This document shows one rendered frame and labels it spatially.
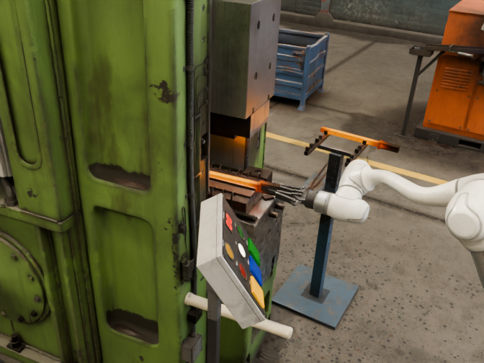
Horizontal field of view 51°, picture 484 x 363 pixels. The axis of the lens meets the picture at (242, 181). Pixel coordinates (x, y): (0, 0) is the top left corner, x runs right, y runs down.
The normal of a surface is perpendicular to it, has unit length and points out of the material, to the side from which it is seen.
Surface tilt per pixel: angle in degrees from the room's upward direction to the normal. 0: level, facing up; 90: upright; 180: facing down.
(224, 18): 90
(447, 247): 0
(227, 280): 90
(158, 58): 89
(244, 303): 90
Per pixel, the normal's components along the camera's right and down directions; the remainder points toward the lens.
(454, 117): -0.50, 0.41
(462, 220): -0.66, 0.27
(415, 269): 0.04, -0.87
